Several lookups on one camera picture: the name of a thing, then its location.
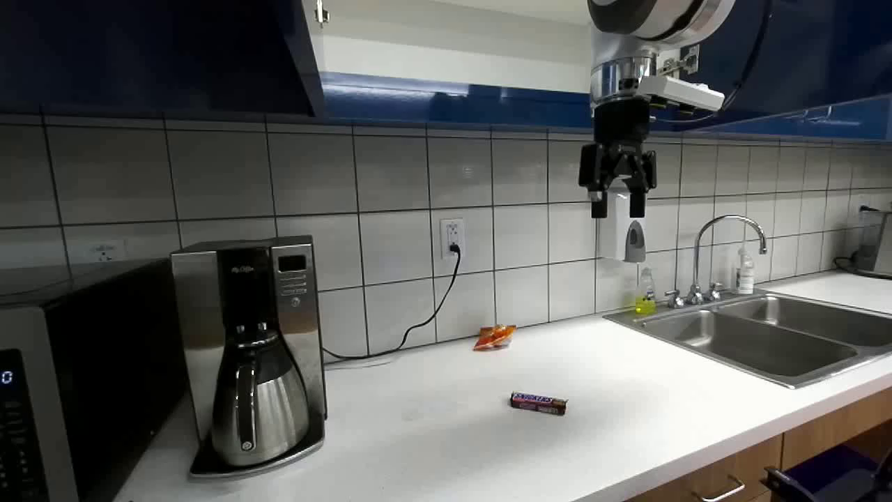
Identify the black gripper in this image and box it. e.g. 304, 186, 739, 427
576, 94, 661, 223

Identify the brown Snickers candy bar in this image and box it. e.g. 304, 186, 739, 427
508, 391, 571, 419

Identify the blue cabinet door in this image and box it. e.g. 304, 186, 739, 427
692, 0, 892, 122
271, 0, 329, 120

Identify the wooden base cabinet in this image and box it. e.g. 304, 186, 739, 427
629, 384, 892, 502

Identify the chrome gooseneck faucet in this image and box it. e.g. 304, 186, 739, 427
689, 211, 773, 304

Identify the yellow dish soap bottle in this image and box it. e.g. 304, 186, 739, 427
629, 263, 664, 317

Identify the small white pump bottle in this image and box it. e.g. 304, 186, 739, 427
734, 243, 757, 297

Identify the orange snack packet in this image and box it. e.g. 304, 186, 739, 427
472, 321, 519, 353

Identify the stainless steel double sink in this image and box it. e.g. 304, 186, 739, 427
607, 290, 892, 391

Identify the dark countertop appliance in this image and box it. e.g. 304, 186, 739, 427
852, 204, 892, 279

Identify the black steel coffee maker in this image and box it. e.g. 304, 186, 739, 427
171, 235, 329, 481

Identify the dark blue chair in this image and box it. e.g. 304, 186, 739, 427
760, 442, 892, 502

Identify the stainless steel coffee carafe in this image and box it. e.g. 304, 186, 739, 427
205, 317, 315, 469

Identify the black steel microwave oven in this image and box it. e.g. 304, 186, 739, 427
0, 258, 191, 502

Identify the white wall soap dispenser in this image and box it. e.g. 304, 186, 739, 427
597, 183, 653, 265

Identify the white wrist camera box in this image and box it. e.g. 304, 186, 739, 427
639, 71, 728, 116

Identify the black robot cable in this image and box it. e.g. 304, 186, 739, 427
665, 0, 775, 131

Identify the white wall power outlet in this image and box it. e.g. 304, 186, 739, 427
438, 217, 467, 263

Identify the black appliance power cord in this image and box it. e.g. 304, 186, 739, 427
318, 243, 465, 363

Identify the open blue wall cabinet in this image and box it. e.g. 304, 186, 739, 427
302, 0, 597, 131

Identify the closed blue wall cabinet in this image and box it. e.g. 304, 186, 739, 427
692, 92, 892, 145
0, 0, 315, 120

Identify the metal drawer handle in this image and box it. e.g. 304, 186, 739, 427
700, 476, 753, 502

